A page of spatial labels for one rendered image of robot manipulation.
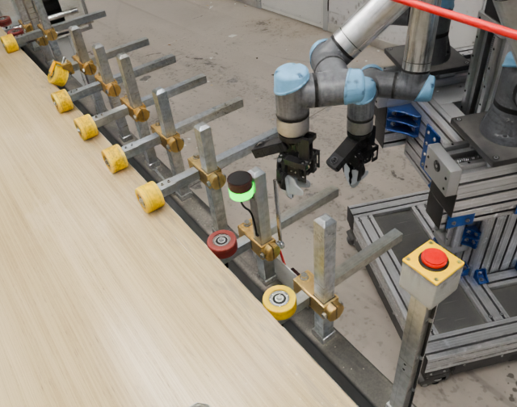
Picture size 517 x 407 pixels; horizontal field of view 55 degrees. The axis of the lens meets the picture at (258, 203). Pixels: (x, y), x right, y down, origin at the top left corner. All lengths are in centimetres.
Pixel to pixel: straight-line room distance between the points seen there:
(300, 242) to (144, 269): 136
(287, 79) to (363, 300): 146
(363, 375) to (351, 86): 70
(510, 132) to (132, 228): 105
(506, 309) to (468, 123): 88
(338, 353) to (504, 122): 74
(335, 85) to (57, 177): 100
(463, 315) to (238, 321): 114
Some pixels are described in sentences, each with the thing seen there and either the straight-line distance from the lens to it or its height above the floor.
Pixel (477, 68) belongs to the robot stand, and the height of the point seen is 108.
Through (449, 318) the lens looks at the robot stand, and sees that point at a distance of 206.
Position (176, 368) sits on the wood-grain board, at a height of 90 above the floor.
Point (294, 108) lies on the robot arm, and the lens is 108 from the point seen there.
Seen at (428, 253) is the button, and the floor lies 123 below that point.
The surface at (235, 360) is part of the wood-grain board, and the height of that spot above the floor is 90.
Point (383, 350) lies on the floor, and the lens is 218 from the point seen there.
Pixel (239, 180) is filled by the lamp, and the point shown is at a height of 111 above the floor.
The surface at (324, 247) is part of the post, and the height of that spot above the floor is 107.
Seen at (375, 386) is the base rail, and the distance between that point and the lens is 130.
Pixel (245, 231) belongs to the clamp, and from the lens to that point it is 138.
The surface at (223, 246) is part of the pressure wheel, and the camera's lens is 130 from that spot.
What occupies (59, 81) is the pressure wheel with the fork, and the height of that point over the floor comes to 92.
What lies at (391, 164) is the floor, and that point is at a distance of 305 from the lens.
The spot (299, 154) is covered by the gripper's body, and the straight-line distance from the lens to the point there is 116.
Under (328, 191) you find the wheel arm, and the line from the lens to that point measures 151.
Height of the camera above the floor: 184
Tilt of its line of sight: 42 degrees down
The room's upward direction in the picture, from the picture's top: 6 degrees counter-clockwise
